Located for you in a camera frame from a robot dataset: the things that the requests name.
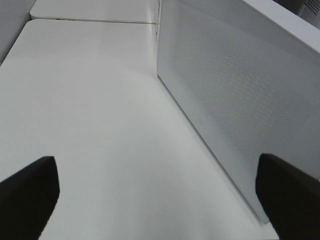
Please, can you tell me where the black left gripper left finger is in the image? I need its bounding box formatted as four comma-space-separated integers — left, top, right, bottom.
0, 156, 60, 240

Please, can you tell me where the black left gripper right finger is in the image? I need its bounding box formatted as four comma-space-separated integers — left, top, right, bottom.
255, 153, 320, 240

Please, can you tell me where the white microwave oven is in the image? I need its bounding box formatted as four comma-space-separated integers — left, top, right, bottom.
244, 0, 320, 54

